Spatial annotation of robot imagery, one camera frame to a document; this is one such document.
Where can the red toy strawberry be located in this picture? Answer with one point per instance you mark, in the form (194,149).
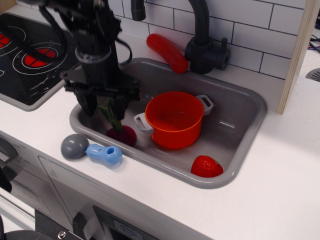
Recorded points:
(206,167)

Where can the orange toy pot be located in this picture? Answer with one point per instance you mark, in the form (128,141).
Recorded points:
(173,119)

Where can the black toy stove top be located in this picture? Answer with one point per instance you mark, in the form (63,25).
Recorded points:
(25,82)

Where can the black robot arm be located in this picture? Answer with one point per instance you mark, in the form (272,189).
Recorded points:
(95,30)

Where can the red toy sausage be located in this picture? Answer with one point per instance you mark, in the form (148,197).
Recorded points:
(165,49)

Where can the light wooden side panel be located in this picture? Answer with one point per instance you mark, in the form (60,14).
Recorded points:
(309,16)

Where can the blue and grey toy scoop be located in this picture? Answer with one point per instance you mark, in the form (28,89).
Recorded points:
(75,146)

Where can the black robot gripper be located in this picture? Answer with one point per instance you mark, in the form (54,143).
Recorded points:
(102,79)

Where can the round metal vent grille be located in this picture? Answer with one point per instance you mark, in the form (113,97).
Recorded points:
(314,75)

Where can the purple beet with green leaves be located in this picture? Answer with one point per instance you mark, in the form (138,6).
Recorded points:
(119,132)

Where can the dark grey toy faucet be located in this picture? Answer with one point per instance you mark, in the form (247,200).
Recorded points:
(200,52)

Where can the grey plastic sink basin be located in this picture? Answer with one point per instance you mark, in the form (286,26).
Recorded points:
(227,133)

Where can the grey oven knob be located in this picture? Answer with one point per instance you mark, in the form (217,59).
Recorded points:
(7,152)

